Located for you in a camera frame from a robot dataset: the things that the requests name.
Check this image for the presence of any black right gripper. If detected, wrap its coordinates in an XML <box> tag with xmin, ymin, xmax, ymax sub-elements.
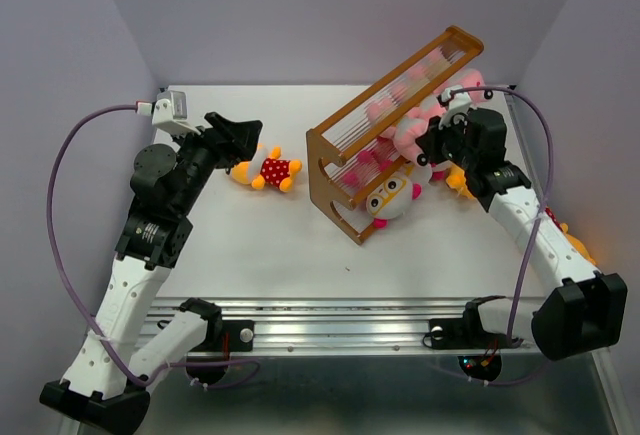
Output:
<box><xmin>413</xmin><ymin>110</ymin><xmax>478</xmax><ymax>171</ymax></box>

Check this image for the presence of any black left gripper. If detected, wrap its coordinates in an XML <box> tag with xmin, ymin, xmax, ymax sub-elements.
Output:
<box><xmin>171</xmin><ymin>112</ymin><xmax>263</xmax><ymax>215</ymax></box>

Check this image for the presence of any yellow bear plush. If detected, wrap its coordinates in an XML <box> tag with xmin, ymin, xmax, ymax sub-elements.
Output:
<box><xmin>226</xmin><ymin>144</ymin><xmax>303</xmax><ymax>193</ymax></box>
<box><xmin>445</xmin><ymin>165</ymin><xmax>475</xmax><ymax>200</ymax></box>
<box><xmin>545</xmin><ymin>207</ymin><xmax>597</xmax><ymax>265</ymax></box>

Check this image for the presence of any white glasses plush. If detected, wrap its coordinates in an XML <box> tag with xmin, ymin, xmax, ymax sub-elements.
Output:
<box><xmin>430</xmin><ymin>162</ymin><xmax>450</xmax><ymax>182</ymax></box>
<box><xmin>374</xmin><ymin>154</ymin><xmax>433</xmax><ymax>185</ymax></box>
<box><xmin>339</xmin><ymin>160</ymin><xmax>432</xmax><ymax>228</ymax></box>

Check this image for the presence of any pink plush with wheels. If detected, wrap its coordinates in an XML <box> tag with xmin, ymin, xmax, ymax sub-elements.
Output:
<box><xmin>407</xmin><ymin>51</ymin><xmax>494</xmax><ymax>103</ymax></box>

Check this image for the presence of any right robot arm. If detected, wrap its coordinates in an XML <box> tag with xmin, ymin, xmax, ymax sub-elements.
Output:
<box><xmin>416</xmin><ymin>109</ymin><xmax>628</xmax><ymax>361</ymax></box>

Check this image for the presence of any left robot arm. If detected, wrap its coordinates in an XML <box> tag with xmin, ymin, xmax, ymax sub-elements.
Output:
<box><xmin>39</xmin><ymin>112</ymin><xmax>263</xmax><ymax>434</ymax></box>

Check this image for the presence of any wooden toy shelf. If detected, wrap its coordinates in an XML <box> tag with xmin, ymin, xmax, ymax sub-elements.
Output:
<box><xmin>306</xmin><ymin>26</ymin><xmax>484</xmax><ymax>244</ymax></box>

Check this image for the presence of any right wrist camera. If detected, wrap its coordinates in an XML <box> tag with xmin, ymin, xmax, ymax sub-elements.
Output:
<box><xmin>437</xmin><ymin>85</ymin><xmax>473</xmax><ymax>129</ymax></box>

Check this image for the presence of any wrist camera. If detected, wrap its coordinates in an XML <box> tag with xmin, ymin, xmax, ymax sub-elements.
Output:
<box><xmin>437</xmin><ymin>85</ymin><xmax>473</xmax><ymax>129</ymax></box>
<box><xmin>135</xmin><ymin>90</ymin><xmax>202</xmax><ymax>137</ymax></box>

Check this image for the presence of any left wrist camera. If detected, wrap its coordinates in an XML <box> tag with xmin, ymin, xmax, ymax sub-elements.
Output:
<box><xmin>135</xmin><ymin>90</ymin><xmax>202</xmax><ymax>137</ymax></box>

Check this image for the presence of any aluminium rail frame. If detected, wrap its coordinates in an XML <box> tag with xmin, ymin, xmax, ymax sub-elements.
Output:
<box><xmin>114</xmin><ymin>294</ymin><xmax>612</xmax><ymax>356</ymax></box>

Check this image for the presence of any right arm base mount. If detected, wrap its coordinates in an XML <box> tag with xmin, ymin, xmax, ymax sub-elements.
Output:
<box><xmin>422</xmin><ymin>316</ymin><xmax>517</xmax><ymax>385</ymax></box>

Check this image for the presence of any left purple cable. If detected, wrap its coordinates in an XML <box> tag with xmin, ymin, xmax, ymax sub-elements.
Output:
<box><xmin>47</xmin><ymin>103</ymin><xmax>261</xmax><ymax>390</ymax></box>

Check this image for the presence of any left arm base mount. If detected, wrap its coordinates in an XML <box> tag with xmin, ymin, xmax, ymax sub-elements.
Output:
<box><xmin>185</xmin><ymin>319</ymin><xmax>260</xmax><ymax>391</ymax></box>

